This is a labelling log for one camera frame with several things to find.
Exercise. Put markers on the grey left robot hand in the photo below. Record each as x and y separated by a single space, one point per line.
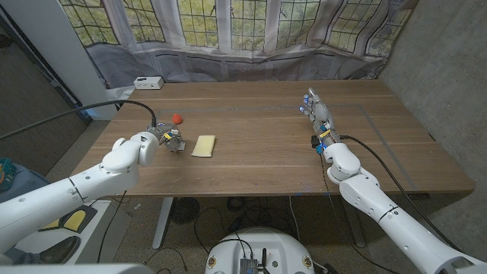
171 135

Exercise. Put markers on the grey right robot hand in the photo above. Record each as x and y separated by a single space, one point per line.
322 118

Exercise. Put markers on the white box of matches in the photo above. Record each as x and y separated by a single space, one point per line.
182 147

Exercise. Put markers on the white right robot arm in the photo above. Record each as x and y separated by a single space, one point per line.
373 198

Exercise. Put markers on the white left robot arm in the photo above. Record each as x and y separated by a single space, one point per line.
76 190

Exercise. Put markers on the white robot shoulder cover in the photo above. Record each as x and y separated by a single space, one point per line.
76 269

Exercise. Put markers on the red toy strawberry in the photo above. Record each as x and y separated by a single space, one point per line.
177 118

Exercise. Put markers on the yellow sponge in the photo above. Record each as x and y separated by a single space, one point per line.
203 146

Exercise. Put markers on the white power strip box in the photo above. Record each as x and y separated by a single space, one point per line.
148 83

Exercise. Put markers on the round black fan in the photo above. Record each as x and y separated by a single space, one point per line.
184 211

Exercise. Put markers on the white table leg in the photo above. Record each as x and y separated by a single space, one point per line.
163 220

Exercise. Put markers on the white floor platform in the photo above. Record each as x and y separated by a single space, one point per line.
110 228

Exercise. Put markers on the grey table leg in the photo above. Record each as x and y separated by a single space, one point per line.
354 228

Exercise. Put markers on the black yellow foot pedal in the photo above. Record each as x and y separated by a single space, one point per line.
76 220
53 225

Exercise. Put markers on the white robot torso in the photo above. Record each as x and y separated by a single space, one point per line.
281 247

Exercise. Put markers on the white pillar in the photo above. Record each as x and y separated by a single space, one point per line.
57 49

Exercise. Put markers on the grey metal module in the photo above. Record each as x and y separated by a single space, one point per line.
248 266

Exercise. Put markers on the black antenna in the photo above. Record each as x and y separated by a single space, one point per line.
264 260

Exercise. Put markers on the blue upholstered seat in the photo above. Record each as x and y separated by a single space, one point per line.
19 182

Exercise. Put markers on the black shoe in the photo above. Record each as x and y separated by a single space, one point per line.
61 251

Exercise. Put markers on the teal plastic object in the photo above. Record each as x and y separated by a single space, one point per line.
5 173

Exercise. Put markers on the dark trouser leg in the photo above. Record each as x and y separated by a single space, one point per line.
23 257

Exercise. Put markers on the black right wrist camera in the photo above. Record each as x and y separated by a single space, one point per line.
316 142

